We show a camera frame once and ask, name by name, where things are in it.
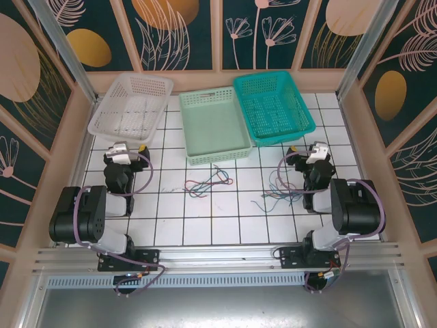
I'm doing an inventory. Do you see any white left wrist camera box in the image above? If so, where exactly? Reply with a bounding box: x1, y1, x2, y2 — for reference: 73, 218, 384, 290
104, 142, 131, 165

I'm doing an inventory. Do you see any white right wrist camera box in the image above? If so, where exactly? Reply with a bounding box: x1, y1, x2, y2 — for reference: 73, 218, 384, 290
305, 142, 329, 165

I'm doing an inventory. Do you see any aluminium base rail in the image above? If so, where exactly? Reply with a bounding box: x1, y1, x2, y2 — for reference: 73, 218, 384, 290
32, 241, 408, 275

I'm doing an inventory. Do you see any white plastic basket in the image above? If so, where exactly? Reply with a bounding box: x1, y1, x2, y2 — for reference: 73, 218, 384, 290
87, 72, 174, 144

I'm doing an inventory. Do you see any grey metal sheet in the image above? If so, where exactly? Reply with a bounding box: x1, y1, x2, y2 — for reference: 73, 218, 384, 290
20, 286, 421, 328

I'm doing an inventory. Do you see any light green plastic basket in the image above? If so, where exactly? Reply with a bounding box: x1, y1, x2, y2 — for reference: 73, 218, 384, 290
178, 85, 253, 167

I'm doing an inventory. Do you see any aluminium table side rail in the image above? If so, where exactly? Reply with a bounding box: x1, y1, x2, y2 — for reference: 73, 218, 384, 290
337, 97, 387, 242
51, 97, 103, 247

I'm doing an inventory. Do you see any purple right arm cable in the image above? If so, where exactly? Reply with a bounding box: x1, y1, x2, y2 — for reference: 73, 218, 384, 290
277, 151, 387, 295

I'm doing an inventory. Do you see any teal plastic basket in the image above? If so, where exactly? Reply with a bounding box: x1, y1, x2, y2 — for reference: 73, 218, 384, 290
232, 70, 316, 148

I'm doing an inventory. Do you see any thin blue cable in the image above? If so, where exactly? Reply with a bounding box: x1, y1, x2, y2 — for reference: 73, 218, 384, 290
191, 165, 229, 199
251, 169, 298, 215

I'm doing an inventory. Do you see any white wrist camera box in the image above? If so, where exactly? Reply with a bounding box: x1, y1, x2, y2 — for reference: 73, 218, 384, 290
104, 142, 131, 165
305, 142, 329, 165

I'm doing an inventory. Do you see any black round controller board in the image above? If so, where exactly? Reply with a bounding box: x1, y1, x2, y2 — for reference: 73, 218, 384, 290
305, 271, 339, 294
113, 273, 146, 298

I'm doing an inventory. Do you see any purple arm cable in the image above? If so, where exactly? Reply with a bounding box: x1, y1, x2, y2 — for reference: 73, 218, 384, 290
73, 152, 167, 297
277, 151, 387, 295

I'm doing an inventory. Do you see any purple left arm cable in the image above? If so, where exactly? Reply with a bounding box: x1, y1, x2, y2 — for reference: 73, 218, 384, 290
73, 152, 167, 297

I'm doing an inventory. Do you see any aluminium frame post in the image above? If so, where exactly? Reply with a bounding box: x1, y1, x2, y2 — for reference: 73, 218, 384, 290
27, 0, 100, 103
336, 0, 400, 100

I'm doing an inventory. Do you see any grey slotted cable duct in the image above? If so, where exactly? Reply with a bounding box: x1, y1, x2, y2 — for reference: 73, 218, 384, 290
46, 274, 308, 288

